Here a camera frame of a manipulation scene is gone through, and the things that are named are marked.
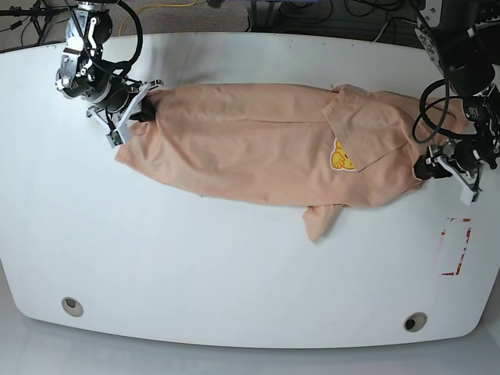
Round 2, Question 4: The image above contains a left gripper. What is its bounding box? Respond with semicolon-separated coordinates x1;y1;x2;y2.
413;141;484;191

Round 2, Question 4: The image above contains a yellow cable on floor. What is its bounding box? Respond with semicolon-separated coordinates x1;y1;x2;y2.
119;0;198;37

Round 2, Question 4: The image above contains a peach T-shirt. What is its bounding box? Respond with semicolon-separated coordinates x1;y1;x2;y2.
116;84;446;241

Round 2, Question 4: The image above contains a right table grommet hole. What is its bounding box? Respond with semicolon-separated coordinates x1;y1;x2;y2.
403;312;427;333

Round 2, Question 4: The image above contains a red tape rectangle marking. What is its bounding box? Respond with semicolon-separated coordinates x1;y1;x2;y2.
438;217;472;277

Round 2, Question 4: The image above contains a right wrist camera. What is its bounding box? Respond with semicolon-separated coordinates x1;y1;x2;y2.
106;127;131;148

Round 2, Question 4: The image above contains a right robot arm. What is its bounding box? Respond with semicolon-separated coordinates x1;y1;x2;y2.
55;1;163;147

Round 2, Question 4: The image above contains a table grommet hole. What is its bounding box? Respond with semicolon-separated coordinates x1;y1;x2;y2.
62;297;84;318
403;312;427;333

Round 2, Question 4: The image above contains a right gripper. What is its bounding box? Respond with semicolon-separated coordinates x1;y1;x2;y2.
87;80;163;134

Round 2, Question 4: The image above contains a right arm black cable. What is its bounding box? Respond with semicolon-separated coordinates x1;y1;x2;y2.
97;0;144;79

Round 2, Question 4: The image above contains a black tripod stand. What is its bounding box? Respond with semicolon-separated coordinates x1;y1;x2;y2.
1;1;68;47

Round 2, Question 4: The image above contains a left table grommet hole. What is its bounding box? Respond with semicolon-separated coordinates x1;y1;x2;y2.
62;297;84;318

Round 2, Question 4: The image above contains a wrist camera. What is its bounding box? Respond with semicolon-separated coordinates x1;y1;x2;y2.
106;127;131;148
460;187;480;205

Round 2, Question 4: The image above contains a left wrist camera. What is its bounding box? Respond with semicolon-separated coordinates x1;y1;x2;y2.
460;187;480;205

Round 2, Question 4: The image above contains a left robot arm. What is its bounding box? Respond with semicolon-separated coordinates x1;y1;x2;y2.
409;1;499;205

